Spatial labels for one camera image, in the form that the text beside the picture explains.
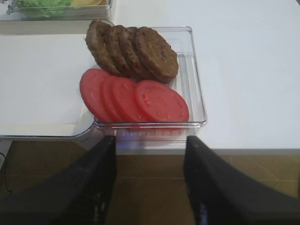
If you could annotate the red tomato slice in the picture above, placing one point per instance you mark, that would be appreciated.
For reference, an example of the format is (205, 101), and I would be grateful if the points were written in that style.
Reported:
(123, 95)
(90, 89)
(160, 103)
(106, 96)

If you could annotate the brown patty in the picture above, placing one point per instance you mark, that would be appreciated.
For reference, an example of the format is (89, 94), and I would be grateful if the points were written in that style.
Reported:
(156, 54)
(115, 52)
(95, 41)
(126, 41)

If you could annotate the white paper sheet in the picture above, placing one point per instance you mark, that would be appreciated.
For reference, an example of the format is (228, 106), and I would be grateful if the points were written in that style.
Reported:
(39, 78)

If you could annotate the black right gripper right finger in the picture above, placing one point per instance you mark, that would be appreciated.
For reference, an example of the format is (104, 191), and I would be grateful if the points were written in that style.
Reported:
(221, 195)

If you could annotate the silver metal tray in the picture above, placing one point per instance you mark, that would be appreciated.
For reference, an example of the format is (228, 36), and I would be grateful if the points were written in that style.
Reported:
(47, 131)

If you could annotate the clear lettuce cheese container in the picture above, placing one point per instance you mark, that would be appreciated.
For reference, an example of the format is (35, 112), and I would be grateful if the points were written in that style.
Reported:
(9, 11)

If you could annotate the green lettuce leaf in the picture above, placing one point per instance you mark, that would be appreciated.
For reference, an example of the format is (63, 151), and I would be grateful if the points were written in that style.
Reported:
(43, 8)

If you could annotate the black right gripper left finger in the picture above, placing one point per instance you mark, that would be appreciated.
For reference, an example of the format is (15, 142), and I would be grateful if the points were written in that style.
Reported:
(78, 195)

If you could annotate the clear patty tomato container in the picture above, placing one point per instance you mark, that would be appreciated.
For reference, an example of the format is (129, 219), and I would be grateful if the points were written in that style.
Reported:
(186, 83)

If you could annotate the yellow cheese slices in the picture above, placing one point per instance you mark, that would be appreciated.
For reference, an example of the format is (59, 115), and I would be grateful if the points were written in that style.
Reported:
(88, 2)

